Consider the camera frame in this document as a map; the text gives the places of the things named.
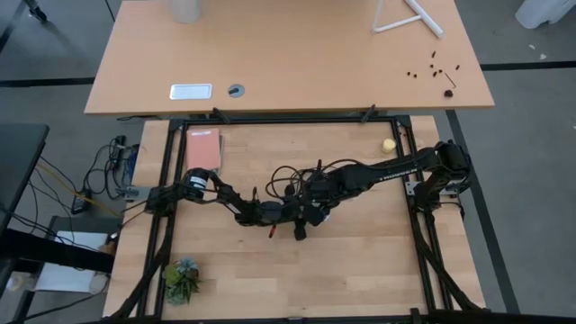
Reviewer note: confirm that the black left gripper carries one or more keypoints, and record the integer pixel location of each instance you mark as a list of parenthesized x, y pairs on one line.
[(276, 213)]

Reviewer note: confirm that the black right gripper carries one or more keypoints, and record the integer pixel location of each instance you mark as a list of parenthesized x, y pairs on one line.
[(326, 193)]

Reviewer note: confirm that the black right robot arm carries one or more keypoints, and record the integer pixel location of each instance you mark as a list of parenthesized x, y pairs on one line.
[(396, 168)]

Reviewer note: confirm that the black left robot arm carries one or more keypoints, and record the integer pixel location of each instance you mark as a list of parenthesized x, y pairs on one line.
[(225, 193)]

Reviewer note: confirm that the yellow candle jar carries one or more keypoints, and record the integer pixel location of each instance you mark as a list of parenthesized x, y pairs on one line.
[(389, 145)]

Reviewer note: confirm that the small potted succulent plant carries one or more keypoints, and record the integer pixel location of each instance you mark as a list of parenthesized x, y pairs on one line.
[(181, 281)]

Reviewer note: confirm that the wooden desk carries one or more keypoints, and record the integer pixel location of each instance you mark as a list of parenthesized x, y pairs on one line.
[(292, 54)]

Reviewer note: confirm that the silver rectangular plate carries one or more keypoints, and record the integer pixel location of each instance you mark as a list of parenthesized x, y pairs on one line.
[(191, 91)]

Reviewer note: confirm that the small black knob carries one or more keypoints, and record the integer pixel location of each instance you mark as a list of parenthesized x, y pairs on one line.
[(448, 93)]

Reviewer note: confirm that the black allen key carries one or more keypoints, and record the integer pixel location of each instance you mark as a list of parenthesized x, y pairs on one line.
[(450, 80)]

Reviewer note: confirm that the white tube stand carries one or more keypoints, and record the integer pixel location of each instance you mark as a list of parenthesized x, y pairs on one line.
[(427, 19)]

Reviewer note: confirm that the black power adapter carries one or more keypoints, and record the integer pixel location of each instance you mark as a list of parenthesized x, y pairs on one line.
[(81, 202)]

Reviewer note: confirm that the white translucent cylinder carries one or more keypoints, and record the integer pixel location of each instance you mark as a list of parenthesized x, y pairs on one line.
[(184, 10)]

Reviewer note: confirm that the white paper sheet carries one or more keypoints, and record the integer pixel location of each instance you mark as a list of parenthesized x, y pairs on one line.
[(67, 270)]

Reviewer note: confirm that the black side table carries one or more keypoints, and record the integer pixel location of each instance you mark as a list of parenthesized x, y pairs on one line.
[(20, 171)]

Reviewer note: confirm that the white cloth bundle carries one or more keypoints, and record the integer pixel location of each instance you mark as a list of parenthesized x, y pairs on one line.
[(544, 11)]

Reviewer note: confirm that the black tripod leg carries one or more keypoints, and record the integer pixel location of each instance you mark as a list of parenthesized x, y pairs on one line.
[(36, 10)]

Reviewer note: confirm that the grey metal mounting bracket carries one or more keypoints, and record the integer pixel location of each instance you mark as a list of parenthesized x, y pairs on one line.
[(132, 193), (410, 188)]

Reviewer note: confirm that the black frame clamp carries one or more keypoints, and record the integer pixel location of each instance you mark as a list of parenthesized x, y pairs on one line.
[(221, 115), (368, 113)]

